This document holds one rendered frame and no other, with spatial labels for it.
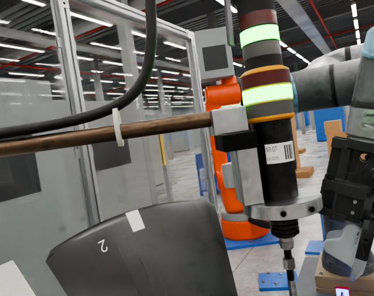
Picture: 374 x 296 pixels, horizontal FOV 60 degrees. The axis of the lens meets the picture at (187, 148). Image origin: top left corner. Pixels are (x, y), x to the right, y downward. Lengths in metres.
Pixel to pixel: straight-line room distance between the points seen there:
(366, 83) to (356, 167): 0.12
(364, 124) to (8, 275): 0.56
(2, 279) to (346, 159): 0.53
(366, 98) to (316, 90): 0.12
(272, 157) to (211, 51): 4.02
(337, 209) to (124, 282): 0.31
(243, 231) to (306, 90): 3.76
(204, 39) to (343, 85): 3.80
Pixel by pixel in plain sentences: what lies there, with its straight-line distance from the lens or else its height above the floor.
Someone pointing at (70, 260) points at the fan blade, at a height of 1.39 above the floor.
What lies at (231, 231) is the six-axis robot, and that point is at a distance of 4.33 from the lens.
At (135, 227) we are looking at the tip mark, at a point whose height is 1.41.
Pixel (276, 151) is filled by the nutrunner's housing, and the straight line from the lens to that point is 0.28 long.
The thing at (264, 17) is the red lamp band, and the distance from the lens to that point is 0.30.
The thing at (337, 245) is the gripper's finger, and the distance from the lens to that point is 0.54.
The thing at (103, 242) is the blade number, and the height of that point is 1.40.
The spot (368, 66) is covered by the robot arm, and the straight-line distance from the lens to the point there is 0.50.
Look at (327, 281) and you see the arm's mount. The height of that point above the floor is 1.03.
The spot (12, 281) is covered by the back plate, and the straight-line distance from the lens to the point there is 0.59.
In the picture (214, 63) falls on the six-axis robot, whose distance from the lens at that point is 4.26.
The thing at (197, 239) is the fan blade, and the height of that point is 1.39.
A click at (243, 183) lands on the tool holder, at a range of 0.28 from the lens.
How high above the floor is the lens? 1.53
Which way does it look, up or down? 3 degrees down
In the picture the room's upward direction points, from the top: 8 degrees counter-clockwise
